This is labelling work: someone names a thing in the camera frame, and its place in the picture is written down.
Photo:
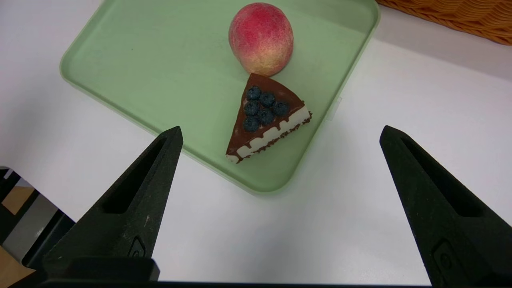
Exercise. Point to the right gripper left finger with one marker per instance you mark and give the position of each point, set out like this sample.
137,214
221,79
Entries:
124,224

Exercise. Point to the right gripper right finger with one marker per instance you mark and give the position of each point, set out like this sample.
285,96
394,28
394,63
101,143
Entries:
452,224

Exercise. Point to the orange wicker basket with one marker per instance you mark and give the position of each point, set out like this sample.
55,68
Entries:
472,18

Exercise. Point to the light green plastic tray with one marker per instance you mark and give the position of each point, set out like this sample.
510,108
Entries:
168,68

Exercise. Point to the chocolate blueberry cake slice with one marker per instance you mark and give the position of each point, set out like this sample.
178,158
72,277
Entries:
264,120

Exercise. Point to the pink peach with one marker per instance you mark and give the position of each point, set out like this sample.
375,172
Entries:
260,38

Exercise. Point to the black metal frame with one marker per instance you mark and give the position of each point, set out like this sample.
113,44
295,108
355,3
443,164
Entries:
48,236

